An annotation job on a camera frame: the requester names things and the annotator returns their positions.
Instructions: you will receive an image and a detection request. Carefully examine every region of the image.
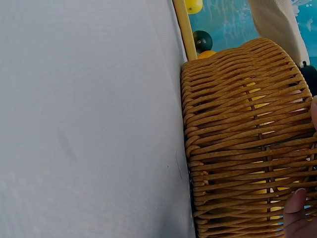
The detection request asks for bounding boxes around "person's right hand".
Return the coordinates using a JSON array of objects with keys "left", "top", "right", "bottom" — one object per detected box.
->
[{"left": 283, "top": 96, "right": 317, "bottom": 238}]

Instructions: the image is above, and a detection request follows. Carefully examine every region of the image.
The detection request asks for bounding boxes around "brown woven wicker basket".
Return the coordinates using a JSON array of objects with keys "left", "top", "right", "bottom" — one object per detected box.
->
[{"left": 180, "top": 37, "right": 317, "bottom": 238}]

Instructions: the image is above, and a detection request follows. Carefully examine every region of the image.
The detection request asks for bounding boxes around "person's left forearm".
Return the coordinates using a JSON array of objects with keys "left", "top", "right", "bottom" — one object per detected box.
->
[{"left": 248, "top": 0, "right": 311, "bottom": 69}]

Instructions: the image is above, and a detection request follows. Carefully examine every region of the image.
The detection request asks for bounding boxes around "yellow lemon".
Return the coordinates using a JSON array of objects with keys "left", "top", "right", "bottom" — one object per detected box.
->
[
  {"left": 244, "top": 170, "right": 302, "bottom": 225},
  {"left": 241, "top": 81, "right": 269, "bottom": 113}
]

